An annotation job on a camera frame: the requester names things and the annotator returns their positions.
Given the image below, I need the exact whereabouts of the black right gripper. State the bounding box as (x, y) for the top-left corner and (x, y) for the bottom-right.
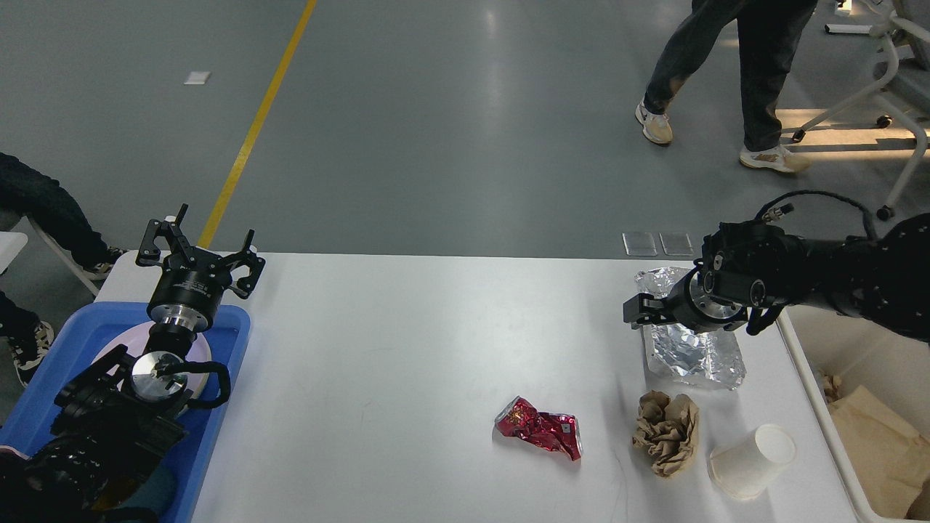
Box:
(623, 267), (748, 333)

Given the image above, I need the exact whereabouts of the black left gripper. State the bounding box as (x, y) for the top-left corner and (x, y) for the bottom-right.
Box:
(135, 204), (266, 332)

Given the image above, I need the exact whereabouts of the aluminium foil tray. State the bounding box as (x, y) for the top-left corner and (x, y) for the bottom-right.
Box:
(634, 267), (748, 392)

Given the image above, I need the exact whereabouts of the pink plate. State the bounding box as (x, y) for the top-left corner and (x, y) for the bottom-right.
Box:
(94, 322), (207, 403)

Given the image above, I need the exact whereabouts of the brown paper ball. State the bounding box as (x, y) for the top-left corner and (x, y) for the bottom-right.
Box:
(631, 390), (700, 479)

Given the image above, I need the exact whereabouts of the red foil wrapper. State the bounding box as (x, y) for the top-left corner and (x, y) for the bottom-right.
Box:
(494, 395), (583, 461)

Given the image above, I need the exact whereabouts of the white paper cup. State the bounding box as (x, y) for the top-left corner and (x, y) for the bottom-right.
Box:
(708, 423), (797, 500)

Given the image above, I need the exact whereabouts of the brown paper bag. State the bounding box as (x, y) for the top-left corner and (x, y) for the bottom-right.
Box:
(828, 385), (929, 519)

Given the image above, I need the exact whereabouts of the dark green cup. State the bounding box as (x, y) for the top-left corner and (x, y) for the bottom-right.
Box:
(91, 466), (177, 522)

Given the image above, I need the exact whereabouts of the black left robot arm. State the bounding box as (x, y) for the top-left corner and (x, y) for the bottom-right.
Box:
(2, 205), (266, 522)

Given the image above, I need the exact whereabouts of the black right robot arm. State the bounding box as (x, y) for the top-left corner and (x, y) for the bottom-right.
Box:
(623, 193), (929, 342)

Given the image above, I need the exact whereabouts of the left clear floor plate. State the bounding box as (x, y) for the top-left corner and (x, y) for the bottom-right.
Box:
(622, 232), (658, 257)

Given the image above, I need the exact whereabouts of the clear floor plate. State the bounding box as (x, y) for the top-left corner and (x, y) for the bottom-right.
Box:
(660, 232), (695, 257)
(622, 232), (658, 257)

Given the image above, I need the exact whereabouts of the right clear floor plate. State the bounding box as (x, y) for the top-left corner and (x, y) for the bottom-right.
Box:
(660, 232), (695, 257)

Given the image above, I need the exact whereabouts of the blue plastic tray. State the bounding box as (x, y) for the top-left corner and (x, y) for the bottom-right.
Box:
(1, 301), (251, 522)

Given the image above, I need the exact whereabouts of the crumpled paper in bin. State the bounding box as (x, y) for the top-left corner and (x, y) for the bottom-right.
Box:
(814, 370), (844, 405)

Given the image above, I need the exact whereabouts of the white plastic bin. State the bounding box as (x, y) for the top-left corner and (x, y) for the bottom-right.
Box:
(777, 306), (928, 522)

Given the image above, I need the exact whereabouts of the pink cup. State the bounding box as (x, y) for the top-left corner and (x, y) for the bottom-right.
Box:
(0, 445), (30, 461)

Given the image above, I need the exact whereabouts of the standing person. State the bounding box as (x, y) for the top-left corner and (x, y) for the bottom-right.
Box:
(634, 0), (820, 175)

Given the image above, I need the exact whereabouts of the white office chair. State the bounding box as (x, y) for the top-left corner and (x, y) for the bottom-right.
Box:
(791, 1), (929, 221)

